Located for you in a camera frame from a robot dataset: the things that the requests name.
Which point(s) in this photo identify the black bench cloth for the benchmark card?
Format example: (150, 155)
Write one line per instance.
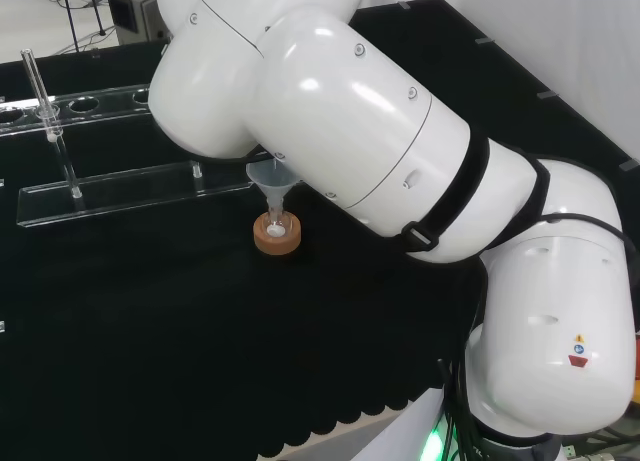
(150, 356)

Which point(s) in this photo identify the black tripod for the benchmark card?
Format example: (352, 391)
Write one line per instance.
(103, 32)

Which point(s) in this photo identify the round-bottom glass flask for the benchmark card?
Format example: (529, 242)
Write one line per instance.
(276, 229)

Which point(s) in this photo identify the clear acrylic funnel stand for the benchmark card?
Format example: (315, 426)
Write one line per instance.
(125, 191)

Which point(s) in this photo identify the clear plastic funnel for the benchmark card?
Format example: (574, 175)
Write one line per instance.
(272, 181)

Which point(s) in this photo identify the grey equipment box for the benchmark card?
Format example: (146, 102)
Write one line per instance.
(145, 23)

